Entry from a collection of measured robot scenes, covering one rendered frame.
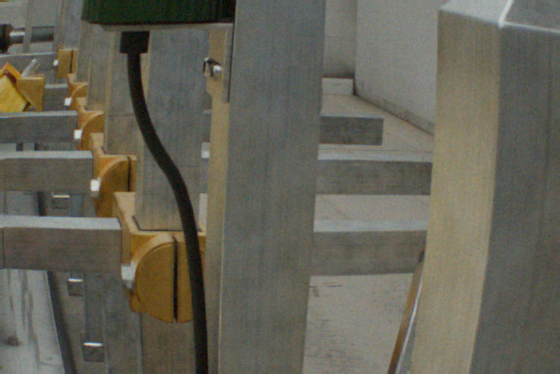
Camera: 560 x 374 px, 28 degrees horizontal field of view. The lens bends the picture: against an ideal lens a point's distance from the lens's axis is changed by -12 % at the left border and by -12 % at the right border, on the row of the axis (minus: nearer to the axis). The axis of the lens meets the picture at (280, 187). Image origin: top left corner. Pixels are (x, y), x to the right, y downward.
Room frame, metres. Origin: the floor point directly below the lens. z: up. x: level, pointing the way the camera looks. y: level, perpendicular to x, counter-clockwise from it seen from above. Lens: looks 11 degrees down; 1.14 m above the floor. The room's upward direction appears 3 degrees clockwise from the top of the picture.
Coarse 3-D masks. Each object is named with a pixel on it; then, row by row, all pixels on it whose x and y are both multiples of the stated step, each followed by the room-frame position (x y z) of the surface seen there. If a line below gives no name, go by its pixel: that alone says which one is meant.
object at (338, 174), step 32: (0, 160) 0.96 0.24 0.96; (32, 160) 0.97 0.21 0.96; (64, 160) 0.97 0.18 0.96; (320, 160) 1.03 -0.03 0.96; (352, 160) 1.03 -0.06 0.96; (384, 160) 1.04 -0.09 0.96; (416, 160) 1.05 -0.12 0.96; (320, 192) 1.03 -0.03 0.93; (352, 192) 1.03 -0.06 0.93; (384, 192) 1.04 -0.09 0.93; (416, 192) 1.05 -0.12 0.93
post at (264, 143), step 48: (240, 0) 0.46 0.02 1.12; (288, 0) 0.46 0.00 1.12; (240, 48) 0.46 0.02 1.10; (288, 48) 0.46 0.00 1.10; (240, 96) 0.46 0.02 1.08; (288, 96) 0.46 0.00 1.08; (240, 144) 0.46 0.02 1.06; (288, 144) 0.46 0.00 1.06; (240, 192) 0.46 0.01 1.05; (288, 192) 0.46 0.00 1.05; (240, 240) 0.46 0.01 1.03; (288, 240) 0.46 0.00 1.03; (240, 288) 0.46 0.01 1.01; (288, 288) 0.46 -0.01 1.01; (240, 336) 0.46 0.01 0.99; (288, 336) 0.46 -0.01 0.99
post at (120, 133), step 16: (112, 32) 0.96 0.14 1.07; (112, 48) 0.95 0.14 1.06; (112, 64) 0.94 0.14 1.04; (112, 80) 0.94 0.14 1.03; (112, 96) 0.94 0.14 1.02; (128, 96) 0.94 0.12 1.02; (112, 112) 0.94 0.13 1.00; (128, 112) 0.94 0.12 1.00; (112, 128) 0.94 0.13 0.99; (128, 128) 0.95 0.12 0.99; (112, 144) 0.94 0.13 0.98; (128, 144) 0.95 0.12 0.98; (112, 288) 0.94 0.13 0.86; (112, 304) 0.94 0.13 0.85; (128, 304) 0.95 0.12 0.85; (112, 320) 0.94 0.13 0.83; (128, 320) 0.95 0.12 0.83; (112, 336) 0.94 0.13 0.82; (128, 336) 0.95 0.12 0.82; (112, 352) 0.94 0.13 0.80; (128, 352) 0.95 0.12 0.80; (112, 368) 0.94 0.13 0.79; (128, 368) 0.95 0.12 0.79
